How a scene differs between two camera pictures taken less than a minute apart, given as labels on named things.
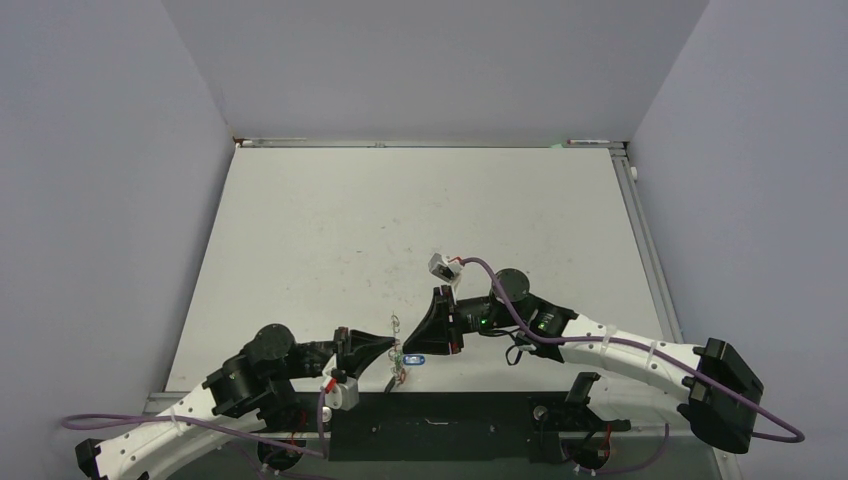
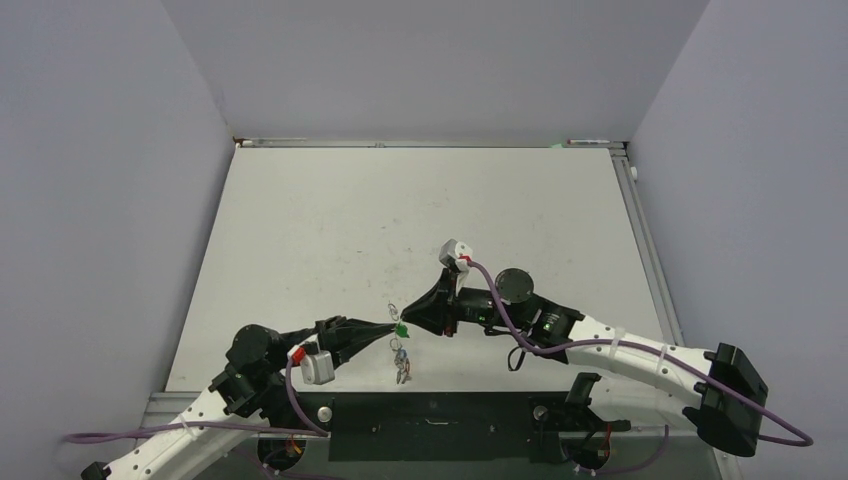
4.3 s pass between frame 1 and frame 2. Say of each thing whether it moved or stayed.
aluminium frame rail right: stayed
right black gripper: moved
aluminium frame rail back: stayed
